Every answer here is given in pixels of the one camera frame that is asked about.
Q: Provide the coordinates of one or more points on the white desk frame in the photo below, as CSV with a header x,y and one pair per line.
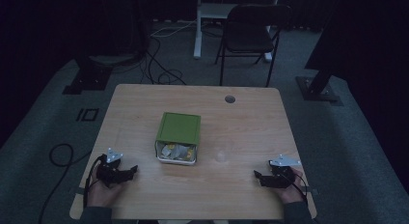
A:
x,y
199,31

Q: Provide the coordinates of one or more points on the grey table grommet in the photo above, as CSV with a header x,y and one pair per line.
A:
x,y
230,99

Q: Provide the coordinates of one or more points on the green box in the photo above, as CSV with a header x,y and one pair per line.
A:
x,y
179,128

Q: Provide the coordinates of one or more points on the black slanted stand base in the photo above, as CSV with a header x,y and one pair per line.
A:
x,y
316,89

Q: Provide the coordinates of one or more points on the black floor tape marking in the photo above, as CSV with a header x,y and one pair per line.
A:
x,y
87,115

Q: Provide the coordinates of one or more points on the person's right hand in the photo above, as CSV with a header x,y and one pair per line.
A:
x,y
292,191

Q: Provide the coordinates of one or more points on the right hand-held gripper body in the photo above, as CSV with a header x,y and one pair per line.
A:
x,y
281,177

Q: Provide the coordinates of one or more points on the black stand with flat base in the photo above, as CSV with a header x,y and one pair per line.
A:
x,y
90,77

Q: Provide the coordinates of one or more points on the pile of small packets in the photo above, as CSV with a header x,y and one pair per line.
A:
x,y
177,151

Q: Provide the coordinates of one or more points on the black folding chair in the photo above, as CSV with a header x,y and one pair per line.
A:
x,y
249,37

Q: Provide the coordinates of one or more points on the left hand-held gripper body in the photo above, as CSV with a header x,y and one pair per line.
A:
x,y
109,171

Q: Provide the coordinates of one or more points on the clear plastic cup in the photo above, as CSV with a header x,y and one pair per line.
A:
x,y
222,157

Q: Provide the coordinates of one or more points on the person's left hand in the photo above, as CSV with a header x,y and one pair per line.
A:
x,y
101,193

